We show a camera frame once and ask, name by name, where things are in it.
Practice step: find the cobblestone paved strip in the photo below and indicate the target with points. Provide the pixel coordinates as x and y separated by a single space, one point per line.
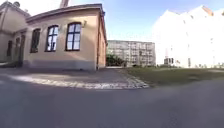
83 79

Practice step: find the green bush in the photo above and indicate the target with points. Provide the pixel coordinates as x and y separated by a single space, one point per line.
114 60

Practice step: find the green grass lawn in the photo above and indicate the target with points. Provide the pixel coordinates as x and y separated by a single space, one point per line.
173 74

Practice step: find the white tall building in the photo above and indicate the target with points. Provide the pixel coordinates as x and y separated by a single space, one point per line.
190 40

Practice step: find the beige brick building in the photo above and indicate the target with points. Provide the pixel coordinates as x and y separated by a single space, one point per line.
60 40

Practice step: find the grey asphalt road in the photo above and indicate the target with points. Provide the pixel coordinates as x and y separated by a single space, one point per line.
110 106

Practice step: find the grey apartment block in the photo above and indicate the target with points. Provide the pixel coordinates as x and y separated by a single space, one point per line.
133 52

